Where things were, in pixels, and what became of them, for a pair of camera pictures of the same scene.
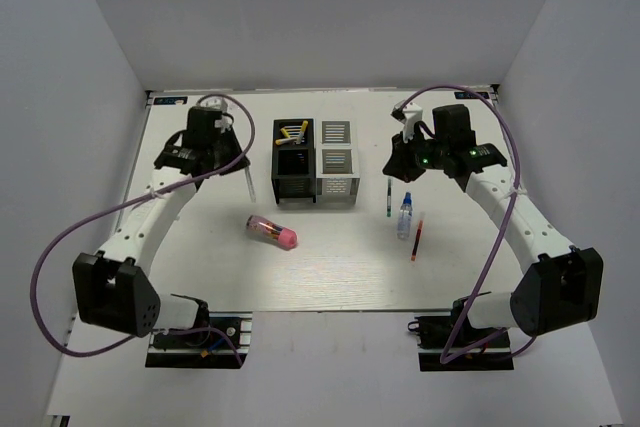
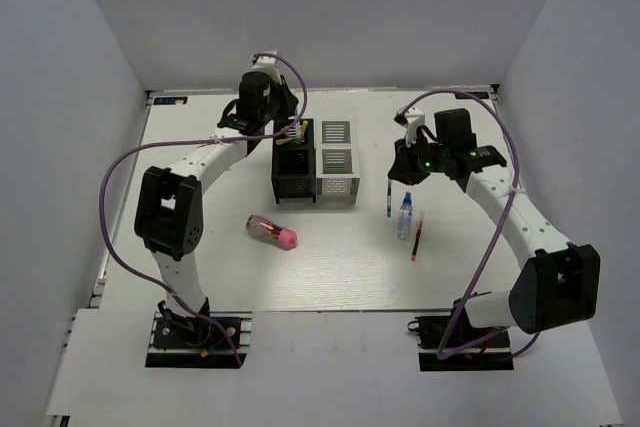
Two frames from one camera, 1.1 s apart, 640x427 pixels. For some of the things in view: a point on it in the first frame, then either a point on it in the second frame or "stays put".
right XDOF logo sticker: [468, 95] stays put
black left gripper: [236, 167] → [290, 101]
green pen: [389, 198] stays put
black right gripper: [400, 164] stays put
